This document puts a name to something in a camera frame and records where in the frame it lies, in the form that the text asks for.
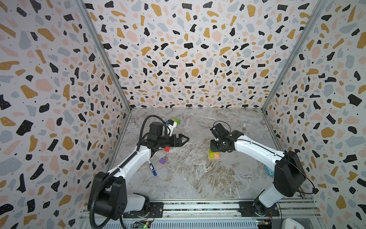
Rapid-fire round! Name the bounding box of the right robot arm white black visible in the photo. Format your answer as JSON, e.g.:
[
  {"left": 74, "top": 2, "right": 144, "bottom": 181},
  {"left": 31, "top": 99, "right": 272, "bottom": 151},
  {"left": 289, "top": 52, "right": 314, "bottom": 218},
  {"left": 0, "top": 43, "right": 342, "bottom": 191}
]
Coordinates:
[{"left": 210, "top": 122, "right": 307, "bottom": 216}]

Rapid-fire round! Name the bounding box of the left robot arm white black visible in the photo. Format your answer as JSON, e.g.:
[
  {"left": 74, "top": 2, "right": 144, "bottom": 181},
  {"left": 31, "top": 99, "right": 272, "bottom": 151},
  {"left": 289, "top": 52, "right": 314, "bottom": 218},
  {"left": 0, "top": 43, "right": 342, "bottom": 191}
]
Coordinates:
[{"left": 87, "top": 120, "right": 189, "bottom": 228}]

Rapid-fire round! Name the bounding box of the green snack packet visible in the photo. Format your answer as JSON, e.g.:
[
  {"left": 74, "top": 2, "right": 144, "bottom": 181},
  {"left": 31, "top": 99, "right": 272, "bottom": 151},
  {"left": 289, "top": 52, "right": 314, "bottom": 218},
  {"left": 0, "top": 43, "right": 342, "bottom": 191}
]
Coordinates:
[{"left": 171, "top": 117, "right": 180, "bottom": 125}]

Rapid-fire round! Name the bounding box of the blue marker pen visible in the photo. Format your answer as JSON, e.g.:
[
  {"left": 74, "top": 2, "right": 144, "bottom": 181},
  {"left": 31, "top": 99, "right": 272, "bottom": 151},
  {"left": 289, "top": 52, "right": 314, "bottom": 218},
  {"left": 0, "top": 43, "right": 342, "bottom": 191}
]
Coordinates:
[{"left": 148, "top": 161, "right": 157, "bottom": 176}]

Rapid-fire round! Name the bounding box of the blue monster toy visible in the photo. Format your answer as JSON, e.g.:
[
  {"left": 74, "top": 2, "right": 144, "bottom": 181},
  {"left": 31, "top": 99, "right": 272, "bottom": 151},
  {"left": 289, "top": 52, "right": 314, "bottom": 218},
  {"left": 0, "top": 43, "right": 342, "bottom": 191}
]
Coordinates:
[{"left": 265, "top": 166, "right": 275, "bottom": 177}]

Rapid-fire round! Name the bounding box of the white object bottom right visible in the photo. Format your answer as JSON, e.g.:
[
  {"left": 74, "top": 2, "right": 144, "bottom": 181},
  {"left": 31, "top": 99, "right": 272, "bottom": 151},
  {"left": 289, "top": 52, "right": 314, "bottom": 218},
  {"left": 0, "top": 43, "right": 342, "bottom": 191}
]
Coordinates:
[{"left": 281, "top": 219, "right": 305, "bottom": 229}]

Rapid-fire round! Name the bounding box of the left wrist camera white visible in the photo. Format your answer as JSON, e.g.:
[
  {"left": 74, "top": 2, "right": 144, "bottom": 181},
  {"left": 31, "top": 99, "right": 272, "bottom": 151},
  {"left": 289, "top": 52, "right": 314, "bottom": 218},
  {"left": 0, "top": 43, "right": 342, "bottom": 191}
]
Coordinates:
[{"left": 165, "top": 119, "right": 177, "bottom": 136}]

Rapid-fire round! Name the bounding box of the black corrugated cable hose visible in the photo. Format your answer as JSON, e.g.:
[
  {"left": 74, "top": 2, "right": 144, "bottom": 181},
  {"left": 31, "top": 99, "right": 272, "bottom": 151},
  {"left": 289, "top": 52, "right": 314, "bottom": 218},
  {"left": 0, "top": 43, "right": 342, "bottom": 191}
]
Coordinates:
[{"left": 88, "top": 115, "right": 164, "bottom": 229}]

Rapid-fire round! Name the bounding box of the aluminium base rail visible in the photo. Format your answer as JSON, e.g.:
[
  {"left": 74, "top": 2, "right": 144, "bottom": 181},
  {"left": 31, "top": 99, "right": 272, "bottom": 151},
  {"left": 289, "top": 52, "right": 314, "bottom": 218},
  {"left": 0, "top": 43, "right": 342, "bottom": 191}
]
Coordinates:
[{"left": 78, "top": 198, "right": 322, "bottom": 229}]

